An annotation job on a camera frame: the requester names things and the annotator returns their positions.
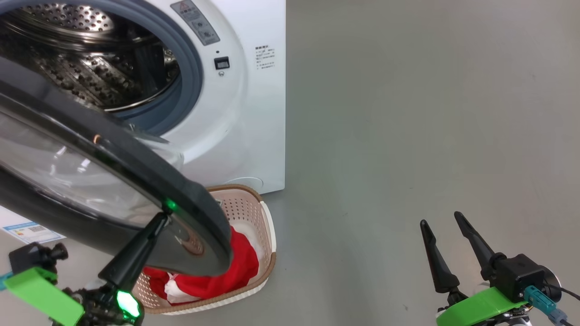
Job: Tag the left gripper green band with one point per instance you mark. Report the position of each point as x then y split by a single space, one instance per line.
45 294

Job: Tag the teal right camera connector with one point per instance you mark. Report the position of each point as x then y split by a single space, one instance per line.
541 301

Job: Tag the grey warning label sticker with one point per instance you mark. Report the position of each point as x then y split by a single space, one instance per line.
197 22

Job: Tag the dark round washer door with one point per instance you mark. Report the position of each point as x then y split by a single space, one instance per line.
90 136

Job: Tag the white front-load washing machine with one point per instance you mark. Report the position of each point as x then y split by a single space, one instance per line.
244 113

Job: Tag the blue energy label sticker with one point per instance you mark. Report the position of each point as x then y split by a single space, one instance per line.
31 232

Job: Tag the red cloth garment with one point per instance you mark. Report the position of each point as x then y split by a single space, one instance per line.
240 267

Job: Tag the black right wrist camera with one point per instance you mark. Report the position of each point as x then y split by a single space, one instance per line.
521 274

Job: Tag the teal left camera connector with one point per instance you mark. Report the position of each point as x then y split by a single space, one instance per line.
5 280

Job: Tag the teal camera connector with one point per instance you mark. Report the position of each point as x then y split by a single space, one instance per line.
5 280
541 301

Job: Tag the black door latch slot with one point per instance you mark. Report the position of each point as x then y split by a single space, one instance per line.
222 63

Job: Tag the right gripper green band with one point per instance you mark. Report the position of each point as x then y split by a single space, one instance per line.
480 308

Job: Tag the cream perforated laundry basket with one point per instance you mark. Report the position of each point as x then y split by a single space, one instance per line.
247 213

